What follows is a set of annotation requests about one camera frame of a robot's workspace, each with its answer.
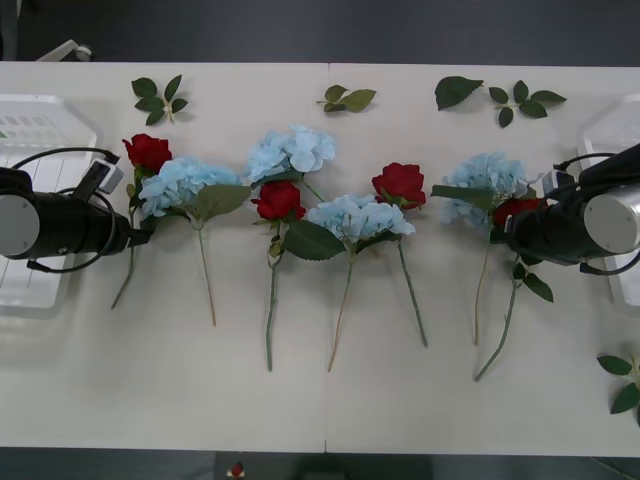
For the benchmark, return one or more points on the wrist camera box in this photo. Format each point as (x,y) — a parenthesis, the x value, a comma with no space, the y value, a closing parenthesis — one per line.
(107,177)
(555,181)

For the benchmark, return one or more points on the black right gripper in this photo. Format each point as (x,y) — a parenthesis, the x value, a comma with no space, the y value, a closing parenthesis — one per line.
(522,232)

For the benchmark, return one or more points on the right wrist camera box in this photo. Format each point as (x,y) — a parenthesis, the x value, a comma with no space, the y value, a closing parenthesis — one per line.
(555,181)

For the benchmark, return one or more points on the single large green leaf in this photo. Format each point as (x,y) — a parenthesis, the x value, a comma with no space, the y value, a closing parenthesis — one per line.
(452,92)

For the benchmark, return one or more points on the dark green leaf sprig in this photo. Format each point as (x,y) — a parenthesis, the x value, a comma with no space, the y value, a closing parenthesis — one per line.
(532,108)
(150,104)
(614,365)

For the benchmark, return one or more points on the pale blue flower with stem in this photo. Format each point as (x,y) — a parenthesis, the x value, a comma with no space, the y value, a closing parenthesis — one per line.
(360,215)
(480,180)
(295,147)
(185,185)

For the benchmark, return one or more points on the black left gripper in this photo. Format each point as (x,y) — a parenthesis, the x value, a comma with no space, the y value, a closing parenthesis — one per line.
(117,237)

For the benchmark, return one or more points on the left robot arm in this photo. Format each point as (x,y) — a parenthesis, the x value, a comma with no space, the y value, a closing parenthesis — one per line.
(60,225)

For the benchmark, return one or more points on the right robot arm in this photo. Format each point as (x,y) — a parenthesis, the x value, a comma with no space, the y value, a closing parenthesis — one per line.
(610,225)

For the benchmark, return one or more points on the white chair leg with caster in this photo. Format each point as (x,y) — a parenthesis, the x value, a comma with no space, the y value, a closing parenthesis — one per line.
(65,50)

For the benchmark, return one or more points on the red rose with green stem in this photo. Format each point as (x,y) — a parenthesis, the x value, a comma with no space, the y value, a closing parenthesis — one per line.
(280,200)
(147,150)
(402,182)
(515,207)

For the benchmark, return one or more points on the olive green leaf sprig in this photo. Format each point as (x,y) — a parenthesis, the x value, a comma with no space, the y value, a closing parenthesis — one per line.
(357,100)

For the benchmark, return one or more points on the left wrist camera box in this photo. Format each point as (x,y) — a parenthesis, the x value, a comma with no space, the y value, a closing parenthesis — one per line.
(107,177)

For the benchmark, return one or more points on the shallow white box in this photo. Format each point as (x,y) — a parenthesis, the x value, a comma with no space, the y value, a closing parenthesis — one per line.
(50,107)
(607,135)

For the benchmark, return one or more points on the small red white object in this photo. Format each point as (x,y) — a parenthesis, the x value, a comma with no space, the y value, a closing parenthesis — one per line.
(235,470)

